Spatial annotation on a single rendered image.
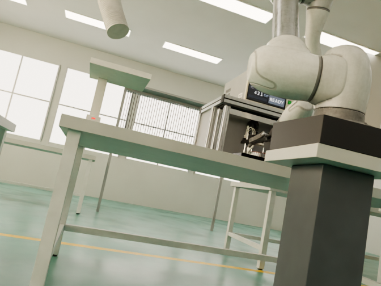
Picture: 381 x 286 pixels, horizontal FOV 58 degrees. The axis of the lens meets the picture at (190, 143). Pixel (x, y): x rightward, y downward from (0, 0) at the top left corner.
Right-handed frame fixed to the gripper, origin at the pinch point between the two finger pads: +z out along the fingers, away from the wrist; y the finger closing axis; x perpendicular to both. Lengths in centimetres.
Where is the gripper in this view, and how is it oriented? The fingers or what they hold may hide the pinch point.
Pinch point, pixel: (259, 152)
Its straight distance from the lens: 186.3
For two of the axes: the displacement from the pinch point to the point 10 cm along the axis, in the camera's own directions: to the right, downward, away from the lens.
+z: -3.4, 5.4, 7.7
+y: 9.4, 2.2, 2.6
